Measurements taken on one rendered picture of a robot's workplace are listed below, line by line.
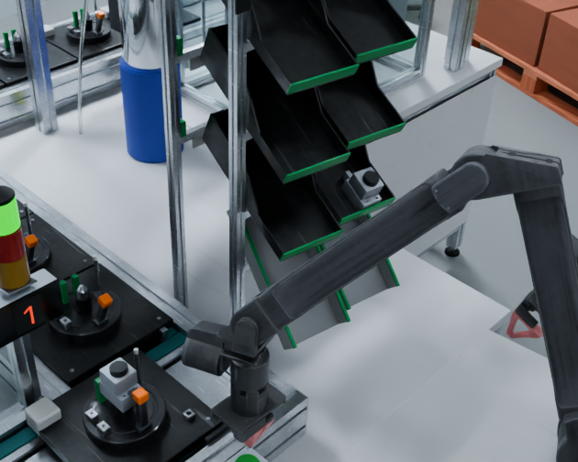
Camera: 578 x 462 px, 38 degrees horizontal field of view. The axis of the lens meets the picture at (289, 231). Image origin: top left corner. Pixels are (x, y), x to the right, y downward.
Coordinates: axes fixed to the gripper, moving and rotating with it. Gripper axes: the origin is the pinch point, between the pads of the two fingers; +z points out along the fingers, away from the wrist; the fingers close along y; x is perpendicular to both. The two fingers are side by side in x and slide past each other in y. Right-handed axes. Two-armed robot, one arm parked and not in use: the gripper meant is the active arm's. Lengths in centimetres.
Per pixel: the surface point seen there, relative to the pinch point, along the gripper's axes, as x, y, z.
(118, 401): -19.4, 10.5, -2.4
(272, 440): -3.5, -9.5, 11.0
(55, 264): -65, -7, 6
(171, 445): -11.8, 6.4, 5.6
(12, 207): -31, 16, -38
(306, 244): -13.0, -26.5, -18.3
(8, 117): -138, -40, 14
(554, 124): -94, -313, 103
